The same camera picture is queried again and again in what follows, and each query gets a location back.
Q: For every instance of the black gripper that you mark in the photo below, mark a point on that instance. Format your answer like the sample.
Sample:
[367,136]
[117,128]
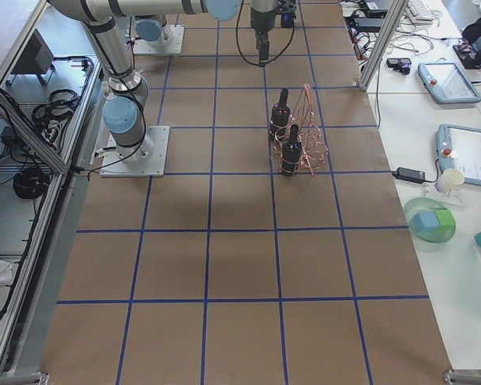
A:
[261,20]

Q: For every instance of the dark wine bottle carried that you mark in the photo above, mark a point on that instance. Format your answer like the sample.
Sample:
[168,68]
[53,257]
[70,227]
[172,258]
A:
[263,48]

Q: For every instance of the dark wine bottle in basket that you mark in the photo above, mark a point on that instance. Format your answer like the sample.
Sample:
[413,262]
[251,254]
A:
[291,152]

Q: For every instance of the teach pendant far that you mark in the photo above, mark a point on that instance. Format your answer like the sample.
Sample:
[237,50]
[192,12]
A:
[447,83]

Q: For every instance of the teach pendant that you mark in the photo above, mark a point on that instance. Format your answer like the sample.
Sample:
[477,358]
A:
[459,147]
[447,83]

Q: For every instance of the black power adapter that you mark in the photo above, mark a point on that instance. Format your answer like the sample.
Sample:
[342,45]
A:
[409,175]

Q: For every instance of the paper cup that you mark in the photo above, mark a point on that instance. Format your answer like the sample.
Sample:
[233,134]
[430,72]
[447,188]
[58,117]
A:
[450,178]

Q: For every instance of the teach pendant near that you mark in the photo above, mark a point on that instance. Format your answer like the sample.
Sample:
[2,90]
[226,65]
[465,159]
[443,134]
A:
[459,147]

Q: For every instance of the green bowl with blocks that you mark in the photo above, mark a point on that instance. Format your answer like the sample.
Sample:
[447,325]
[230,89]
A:
[429,220]

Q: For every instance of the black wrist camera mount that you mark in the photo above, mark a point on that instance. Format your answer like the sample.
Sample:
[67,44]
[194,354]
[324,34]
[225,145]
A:
[287,12]

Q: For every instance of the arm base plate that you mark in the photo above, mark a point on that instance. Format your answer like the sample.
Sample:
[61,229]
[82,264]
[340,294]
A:
[149,160]
[160,40]

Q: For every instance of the copper wire wine basket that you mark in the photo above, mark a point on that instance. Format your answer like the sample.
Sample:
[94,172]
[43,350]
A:
[314,150]

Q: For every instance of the aluminium frame post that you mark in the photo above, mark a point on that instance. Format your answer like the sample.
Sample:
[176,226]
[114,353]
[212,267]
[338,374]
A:
[389,25]

